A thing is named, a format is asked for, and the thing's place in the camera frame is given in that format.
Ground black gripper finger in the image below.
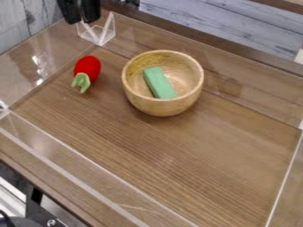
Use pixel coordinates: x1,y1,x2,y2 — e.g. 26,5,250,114
57,0,81,24
81,0,99,23

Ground red plush tomato toy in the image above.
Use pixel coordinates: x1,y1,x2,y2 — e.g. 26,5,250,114
70,56,101,93

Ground wooden bowl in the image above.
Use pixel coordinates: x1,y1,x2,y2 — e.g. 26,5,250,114
121,50,204,117

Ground green rectangular block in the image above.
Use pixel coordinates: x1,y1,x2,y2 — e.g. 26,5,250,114
142,67,177,99

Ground clear acrylic table barrier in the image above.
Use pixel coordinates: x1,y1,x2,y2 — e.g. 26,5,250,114
0,99,300,227

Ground black metal bracket with bolt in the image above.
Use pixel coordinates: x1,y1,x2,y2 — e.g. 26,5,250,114
26,188,66,227

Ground black cable lower left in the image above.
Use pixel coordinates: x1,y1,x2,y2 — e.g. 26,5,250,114
0,210,15,227

